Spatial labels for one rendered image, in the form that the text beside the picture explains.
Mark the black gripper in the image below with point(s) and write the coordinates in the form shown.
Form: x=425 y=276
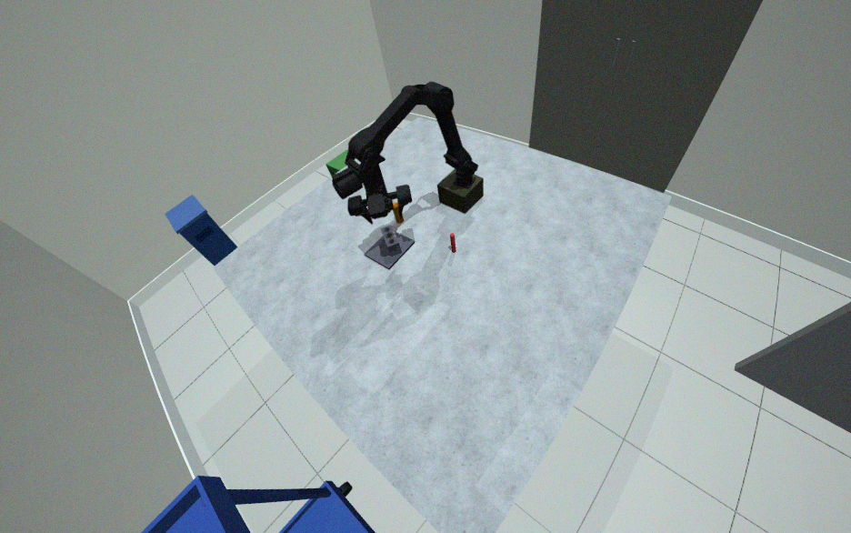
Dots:
x=358 y=206

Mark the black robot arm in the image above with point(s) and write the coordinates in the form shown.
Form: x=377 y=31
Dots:
x=366 y=145

